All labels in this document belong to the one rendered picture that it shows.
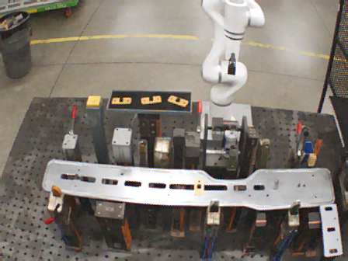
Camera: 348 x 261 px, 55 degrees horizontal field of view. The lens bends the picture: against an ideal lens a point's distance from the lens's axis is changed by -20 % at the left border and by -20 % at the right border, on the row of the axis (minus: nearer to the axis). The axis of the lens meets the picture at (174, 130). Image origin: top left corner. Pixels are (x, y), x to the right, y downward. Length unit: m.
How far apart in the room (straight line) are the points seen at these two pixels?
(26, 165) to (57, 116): 0.46
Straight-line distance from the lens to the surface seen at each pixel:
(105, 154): 2.07
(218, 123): 1.70
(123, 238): 1.74
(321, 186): 1.81
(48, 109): 2.62
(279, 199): 1.71
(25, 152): 2.39
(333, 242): 1.66
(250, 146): 1.79
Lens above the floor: 2.35
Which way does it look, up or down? 45 degrees down
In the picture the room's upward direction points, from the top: straight up
